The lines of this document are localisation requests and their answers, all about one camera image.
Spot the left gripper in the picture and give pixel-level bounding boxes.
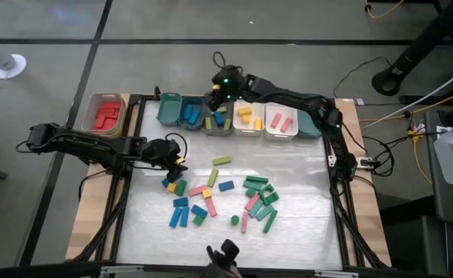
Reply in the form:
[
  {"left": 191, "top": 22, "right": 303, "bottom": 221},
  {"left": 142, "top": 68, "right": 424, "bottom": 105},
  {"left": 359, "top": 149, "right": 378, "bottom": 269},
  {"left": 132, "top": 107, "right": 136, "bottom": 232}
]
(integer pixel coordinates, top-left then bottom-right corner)
[{"left": 143, "top": 137, "right": 189, "bottom": 183}]

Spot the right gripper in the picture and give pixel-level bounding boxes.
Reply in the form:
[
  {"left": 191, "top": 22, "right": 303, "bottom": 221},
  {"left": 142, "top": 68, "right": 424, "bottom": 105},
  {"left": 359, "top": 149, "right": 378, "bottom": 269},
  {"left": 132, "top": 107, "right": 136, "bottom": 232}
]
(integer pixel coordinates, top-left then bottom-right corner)
[{"left": 205, "top": 65, "right": 251, "bottom": 113}]

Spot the teal rectangular block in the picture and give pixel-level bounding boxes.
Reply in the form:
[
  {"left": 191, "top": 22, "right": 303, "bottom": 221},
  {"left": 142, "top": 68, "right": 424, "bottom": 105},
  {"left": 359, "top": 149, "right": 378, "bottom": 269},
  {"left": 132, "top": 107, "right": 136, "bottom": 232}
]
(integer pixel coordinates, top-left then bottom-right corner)
[
  {"left": 248, "top": 198, "right": 265, "bottom": 219},
  {"left": 255, "top": 204, "right": 276, "bottom": 222},
  {"left": 242, "top": 179, "right": 264, "bottom": 191}
]

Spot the blue plastic bin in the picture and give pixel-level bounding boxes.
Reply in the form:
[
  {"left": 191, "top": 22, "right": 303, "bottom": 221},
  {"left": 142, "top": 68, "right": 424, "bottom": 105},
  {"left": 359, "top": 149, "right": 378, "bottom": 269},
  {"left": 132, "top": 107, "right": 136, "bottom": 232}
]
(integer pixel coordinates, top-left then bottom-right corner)
[{"left": 177, "top": 95, "right": 207, "bottom": 131}]

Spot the grey plastic bin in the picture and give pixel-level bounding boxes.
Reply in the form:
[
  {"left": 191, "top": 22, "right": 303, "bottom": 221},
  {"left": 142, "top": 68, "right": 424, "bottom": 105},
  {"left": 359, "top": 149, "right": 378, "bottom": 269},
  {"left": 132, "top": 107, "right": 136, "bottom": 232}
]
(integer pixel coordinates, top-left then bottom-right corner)
[{"left": 202, "top": 100, "right": 235, "bottom": 137}]

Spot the white plastic bin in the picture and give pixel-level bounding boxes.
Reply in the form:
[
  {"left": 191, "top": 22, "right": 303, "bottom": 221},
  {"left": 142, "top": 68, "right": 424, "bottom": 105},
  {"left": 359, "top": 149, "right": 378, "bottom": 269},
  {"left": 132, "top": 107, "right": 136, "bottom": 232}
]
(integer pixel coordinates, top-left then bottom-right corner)
[
  {"left": 232, "top": 99, "right": 265, "bottom": 137},
  {"left": 264, "top": 102, "right": 299, "bottom": 142}
]

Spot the teal plastic bin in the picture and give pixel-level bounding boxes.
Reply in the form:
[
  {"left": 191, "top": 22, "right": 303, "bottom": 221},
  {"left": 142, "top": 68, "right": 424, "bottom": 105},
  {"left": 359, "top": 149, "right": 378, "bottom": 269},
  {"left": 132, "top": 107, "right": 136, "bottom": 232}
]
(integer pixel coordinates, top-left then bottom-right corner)
[
  {"left": 156, "top": 92, "right": 183, "bottom": 127},
  {"left": 297, "top": 110, "right": 323, "bottom": 139}
]

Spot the long green block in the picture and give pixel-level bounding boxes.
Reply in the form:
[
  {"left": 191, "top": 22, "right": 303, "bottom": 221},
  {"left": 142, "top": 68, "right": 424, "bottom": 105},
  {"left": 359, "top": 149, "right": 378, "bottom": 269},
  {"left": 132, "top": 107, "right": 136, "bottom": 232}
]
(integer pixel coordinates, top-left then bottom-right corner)
[{"left": 262, "top": 208, "right": 279, "bottom": 234}]

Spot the translucent beige plastic bin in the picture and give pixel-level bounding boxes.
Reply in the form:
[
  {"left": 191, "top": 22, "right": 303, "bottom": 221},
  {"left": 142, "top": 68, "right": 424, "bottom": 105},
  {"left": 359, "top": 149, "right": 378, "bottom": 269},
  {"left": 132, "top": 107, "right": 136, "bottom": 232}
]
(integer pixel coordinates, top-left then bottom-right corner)
[{"left": 81, "top": 92, "right": 127, "bottom": 138}]

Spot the white usb hub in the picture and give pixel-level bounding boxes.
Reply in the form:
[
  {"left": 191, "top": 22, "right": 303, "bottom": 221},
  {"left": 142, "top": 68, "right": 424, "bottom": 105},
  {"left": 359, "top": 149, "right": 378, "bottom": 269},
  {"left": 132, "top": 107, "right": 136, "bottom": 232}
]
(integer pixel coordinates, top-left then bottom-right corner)
[{"left": 359, "top": 156, "right": 381, "bottom": 171}]

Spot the black front crossbar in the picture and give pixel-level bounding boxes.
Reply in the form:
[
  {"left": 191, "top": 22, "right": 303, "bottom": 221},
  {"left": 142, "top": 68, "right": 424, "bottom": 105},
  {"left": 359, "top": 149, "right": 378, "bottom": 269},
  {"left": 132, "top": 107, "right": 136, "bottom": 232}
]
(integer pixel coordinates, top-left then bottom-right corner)
[{"left": 0, "top": 260, "right": 453, "bottom": 278}]

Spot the black floor stand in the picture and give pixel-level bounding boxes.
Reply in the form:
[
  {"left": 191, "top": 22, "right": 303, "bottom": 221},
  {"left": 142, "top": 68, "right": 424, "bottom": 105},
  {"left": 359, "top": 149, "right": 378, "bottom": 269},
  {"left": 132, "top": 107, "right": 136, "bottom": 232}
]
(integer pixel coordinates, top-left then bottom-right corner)
[{"left": 371, "top": 0, "right": 453, "bottom": 97}]

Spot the power strip with plugs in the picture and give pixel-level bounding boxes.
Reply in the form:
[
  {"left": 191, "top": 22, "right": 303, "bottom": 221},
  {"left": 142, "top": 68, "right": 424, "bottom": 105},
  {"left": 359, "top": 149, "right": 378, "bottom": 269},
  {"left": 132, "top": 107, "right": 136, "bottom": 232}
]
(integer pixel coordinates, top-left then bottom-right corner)
[{"left": 406, "top": 122, "right": 424, "bottom": 141}]

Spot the dark floor case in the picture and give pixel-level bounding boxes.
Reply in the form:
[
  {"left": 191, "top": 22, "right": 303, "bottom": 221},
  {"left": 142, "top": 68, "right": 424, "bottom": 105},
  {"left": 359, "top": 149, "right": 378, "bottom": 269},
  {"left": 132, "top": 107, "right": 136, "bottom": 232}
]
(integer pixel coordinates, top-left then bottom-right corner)
[{"left": 380, "top": 195, "right": 449, "bottom": 277}]

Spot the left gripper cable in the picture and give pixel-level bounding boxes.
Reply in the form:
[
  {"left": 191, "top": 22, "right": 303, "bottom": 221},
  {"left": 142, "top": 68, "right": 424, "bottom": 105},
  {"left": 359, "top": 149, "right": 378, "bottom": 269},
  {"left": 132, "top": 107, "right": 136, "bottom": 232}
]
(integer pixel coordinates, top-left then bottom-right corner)
[{"left": 165, "top": 132, "right": 188, "bottom": 159}]

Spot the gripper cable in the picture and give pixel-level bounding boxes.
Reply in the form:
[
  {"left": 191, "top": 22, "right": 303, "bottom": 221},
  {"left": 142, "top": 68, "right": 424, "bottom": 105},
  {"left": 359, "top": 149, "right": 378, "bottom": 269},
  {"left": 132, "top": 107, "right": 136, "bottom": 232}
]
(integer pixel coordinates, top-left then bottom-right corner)
[
  {"left": 165, "top": 132, "right": 188, "bottom": 159},
  {"left": 211, "top": 51, "right": 228, "bottom": 71}
]

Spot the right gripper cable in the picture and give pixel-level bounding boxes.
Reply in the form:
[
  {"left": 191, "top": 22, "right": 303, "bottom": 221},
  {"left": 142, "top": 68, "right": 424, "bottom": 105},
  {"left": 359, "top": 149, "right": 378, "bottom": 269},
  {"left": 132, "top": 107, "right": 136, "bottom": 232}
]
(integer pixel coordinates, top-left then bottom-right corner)
[{"left": 211, "top": 51, "right": 228, "bottom": 71}]

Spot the black table frame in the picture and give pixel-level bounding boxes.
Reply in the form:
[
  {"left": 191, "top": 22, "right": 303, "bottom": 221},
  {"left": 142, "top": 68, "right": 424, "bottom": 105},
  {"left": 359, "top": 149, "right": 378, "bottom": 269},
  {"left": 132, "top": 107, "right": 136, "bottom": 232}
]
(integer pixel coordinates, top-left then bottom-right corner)
[{"left": 71, "top": 92, "right": 391, "bottom": 271}]

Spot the black leader arm handle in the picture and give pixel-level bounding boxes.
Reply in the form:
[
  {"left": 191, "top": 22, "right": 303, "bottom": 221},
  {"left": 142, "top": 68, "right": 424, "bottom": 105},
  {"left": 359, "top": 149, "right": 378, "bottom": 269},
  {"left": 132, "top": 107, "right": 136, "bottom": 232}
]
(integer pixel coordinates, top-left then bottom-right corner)
[{"left": 205, "top": 238, "right": 242, "bottom": 278}]

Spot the black floor cable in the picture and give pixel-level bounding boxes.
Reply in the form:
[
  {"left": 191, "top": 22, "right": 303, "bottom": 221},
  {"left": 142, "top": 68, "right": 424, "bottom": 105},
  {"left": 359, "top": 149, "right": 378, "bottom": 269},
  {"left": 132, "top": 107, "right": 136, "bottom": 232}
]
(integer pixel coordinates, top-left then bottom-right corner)
[{"left": 333, "top": 56, "right": 392, "bottom": 100}]

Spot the white pedestal stand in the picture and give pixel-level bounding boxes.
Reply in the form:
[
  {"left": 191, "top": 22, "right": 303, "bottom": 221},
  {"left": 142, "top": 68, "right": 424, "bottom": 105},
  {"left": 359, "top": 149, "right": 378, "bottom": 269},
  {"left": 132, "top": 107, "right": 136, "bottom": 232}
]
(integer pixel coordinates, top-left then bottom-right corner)
[{"left": 0, "top": 29, "right": 28, "bottom": 80}]

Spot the white floor cable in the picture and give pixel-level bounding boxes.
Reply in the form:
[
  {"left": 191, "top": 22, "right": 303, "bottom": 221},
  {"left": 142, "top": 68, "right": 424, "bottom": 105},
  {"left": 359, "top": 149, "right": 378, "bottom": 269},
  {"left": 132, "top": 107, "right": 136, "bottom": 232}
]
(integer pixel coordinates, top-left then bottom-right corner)
[{"left": 362, "top": 63, "right": 453, "bottom": 129}]

